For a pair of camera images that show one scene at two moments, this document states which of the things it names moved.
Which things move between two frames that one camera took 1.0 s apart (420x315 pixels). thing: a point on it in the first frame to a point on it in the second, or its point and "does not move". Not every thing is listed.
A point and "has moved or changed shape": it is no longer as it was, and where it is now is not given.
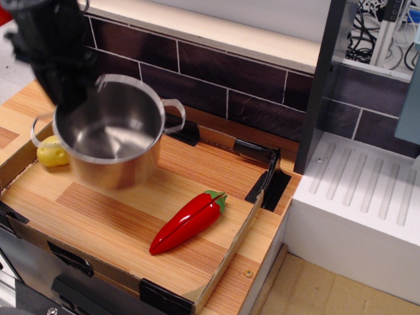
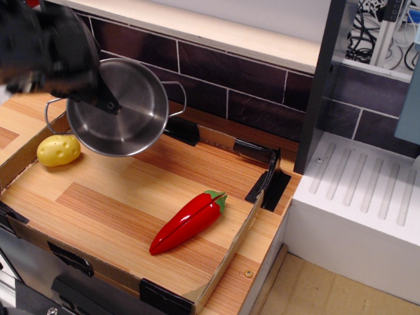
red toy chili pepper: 189,222 does not move
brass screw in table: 249,273 does not move
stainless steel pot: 113,140 has moved or changed shape
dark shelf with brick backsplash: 264,66 does not move
